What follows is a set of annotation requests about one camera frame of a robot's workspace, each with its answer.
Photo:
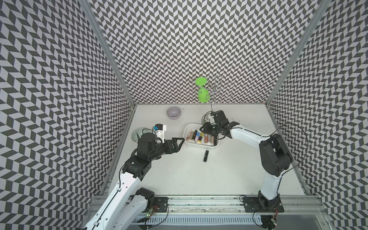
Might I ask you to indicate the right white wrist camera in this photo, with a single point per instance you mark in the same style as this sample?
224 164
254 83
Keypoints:
209 118

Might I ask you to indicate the black gold square lipstick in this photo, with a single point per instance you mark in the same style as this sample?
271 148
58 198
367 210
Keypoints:
201 137

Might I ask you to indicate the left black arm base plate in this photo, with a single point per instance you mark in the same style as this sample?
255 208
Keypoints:
156 204

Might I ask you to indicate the blue pink gradient lipstick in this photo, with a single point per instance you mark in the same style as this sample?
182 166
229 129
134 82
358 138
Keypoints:
197 136

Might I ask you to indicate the chrome metal stand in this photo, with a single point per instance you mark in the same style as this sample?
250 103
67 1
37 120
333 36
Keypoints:
219 89

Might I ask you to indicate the aluminium front rail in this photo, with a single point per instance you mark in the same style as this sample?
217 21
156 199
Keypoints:
219 204

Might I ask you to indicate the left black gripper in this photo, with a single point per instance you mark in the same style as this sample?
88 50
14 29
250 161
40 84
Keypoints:
175 148

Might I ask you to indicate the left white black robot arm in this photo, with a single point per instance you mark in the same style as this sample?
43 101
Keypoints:
127 201

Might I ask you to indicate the pink lip gloss tube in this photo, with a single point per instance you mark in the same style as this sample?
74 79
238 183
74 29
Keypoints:
188 135

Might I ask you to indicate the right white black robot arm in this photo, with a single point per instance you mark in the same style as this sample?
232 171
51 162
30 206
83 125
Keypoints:
274 155

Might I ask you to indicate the green plastic cup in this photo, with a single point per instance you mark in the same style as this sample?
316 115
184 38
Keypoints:
203 93

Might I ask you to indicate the red brown lip gloss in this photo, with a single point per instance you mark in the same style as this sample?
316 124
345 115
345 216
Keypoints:
205 139

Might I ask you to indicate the grey purple bowl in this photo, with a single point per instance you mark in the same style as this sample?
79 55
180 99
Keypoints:
173 113

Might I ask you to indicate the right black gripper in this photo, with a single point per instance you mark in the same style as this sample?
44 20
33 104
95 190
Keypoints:
206 127

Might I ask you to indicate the black round lipstick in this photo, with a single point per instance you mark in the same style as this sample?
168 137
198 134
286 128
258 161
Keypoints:
206 156

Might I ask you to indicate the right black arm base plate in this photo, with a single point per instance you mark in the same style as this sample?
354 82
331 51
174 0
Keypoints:
260 204

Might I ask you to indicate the white plastic storage box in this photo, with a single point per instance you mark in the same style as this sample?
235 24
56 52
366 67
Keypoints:
192 143

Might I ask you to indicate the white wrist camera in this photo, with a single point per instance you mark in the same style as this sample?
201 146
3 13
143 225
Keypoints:
159 130
209 118

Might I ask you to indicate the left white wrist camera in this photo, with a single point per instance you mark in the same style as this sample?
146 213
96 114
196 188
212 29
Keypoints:
159 130

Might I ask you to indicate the green patterned small bowl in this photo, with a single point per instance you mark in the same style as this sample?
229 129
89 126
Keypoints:
137 133

